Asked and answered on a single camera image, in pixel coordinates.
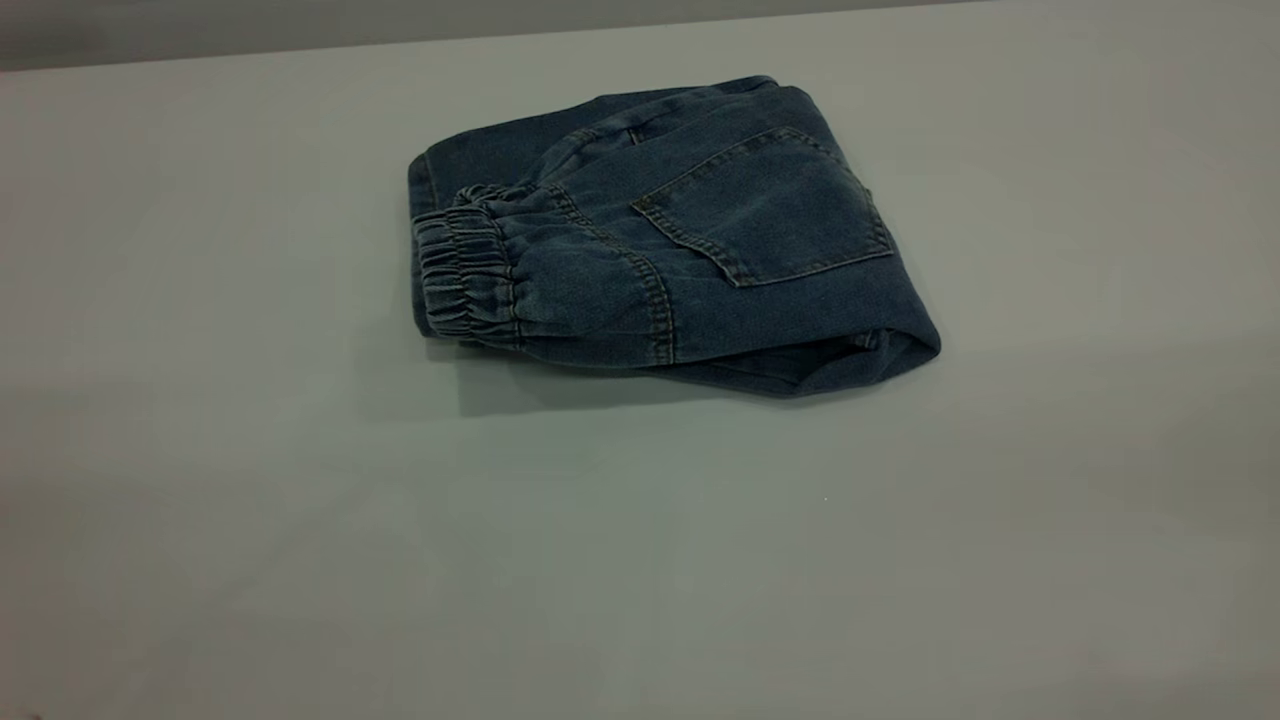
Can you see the blue denim pants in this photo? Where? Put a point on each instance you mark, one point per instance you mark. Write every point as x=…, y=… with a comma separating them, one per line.
x=680, y=250

